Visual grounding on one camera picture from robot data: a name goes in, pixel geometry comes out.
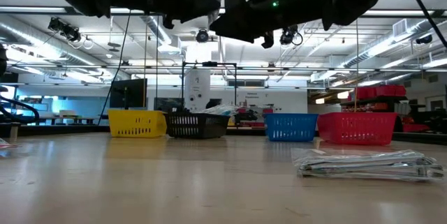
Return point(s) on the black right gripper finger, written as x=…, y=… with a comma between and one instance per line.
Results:
x=227, y=39
x=237, y=25

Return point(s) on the white toothbrush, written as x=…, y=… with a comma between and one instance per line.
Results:
x=223, y=108

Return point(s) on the blue toothbrush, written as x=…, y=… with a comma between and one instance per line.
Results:
x=228, y=113

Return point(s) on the white column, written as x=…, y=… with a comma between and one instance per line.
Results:
x=197, y=89

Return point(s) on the black plastic basket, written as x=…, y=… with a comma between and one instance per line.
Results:
x=195, y=126

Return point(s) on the black ceiling spotlights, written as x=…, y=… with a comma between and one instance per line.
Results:
x=64, y=28

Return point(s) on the black monitor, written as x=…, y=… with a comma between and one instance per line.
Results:
x=127, y=93

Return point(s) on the blue plastic basket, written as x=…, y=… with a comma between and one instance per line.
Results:
x=291, y=128

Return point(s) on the yellow plastic basket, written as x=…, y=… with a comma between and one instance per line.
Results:
x=136, y=123

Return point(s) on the shelf with red bins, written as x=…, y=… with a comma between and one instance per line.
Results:
x=384, y=90

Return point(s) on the red plastic basket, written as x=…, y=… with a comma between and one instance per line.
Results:
x=356, y=128

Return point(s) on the nail clipper in clear bag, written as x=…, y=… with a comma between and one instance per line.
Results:
x=366, y=168

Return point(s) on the grey red toothpaste tube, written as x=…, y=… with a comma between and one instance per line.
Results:
x=5, y=144

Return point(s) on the round black ceiling camera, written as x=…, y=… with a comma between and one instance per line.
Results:
x=202, y=35

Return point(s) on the black table frame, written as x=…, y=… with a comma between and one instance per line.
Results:
x=52, y=130

